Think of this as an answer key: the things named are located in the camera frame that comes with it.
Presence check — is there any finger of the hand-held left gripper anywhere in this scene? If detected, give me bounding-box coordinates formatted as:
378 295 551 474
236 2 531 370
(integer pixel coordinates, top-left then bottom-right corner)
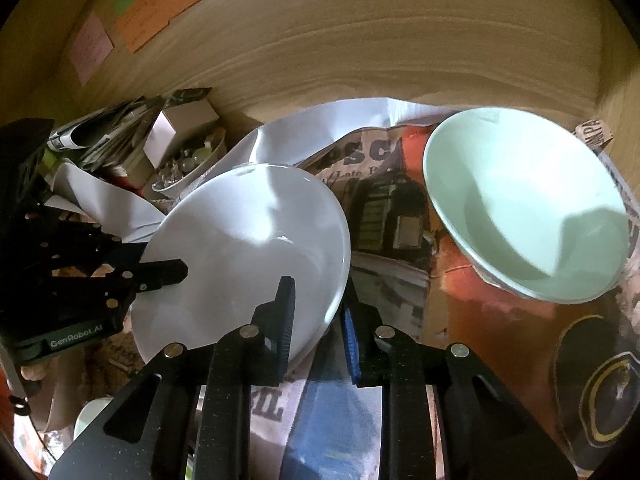
47 259 189 311
25 210 151 268

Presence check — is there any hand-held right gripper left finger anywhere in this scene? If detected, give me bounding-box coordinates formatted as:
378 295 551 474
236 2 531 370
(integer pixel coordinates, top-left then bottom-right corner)
47 275 297 480

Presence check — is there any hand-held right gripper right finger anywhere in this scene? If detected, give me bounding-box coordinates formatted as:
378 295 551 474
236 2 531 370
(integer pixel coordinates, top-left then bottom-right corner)
340 300 578 480

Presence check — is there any white plate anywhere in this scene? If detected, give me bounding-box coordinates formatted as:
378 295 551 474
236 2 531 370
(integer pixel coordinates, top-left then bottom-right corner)
131 162 352 368

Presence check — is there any light green bowl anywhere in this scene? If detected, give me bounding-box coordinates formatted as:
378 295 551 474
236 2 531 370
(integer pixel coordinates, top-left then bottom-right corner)
422 106 630 305

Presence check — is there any stack of magazines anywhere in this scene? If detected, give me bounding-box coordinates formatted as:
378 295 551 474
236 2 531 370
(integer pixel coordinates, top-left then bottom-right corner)
47 87 213 176

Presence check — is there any small bowl of trinkets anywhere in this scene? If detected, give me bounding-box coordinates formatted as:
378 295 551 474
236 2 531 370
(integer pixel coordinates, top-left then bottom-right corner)
150 127 228 200

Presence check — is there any newsprint paper mat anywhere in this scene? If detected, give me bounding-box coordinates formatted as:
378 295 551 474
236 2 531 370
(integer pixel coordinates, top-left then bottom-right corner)
10 120 640 480

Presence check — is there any small white box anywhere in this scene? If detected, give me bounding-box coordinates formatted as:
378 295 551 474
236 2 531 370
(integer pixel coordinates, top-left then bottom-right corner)
142 96 221 168

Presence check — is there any white paper sheet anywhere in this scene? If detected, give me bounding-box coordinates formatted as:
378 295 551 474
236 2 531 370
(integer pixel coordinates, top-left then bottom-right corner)
47 97 461 246

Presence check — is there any pink sticky note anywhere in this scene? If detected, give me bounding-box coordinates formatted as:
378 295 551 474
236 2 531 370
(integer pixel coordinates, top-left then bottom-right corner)
70 12 115 86

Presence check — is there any orange paper note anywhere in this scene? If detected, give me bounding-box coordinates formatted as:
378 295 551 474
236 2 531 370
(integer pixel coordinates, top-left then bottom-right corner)
114 0 258 55

